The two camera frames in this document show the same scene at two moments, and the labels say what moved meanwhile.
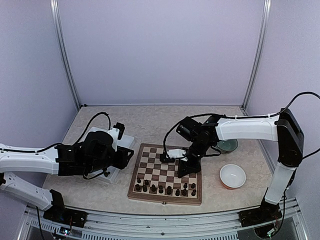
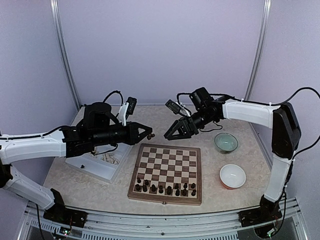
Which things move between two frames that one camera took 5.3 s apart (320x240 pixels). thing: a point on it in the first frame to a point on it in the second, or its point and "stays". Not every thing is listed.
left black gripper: [122, 161] to [133, 137]
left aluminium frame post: [60, 43] stays
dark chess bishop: [161, 190] stays
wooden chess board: [157, 182] stays
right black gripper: [195, 168] to [186, 126]
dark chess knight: [169, 190] stays
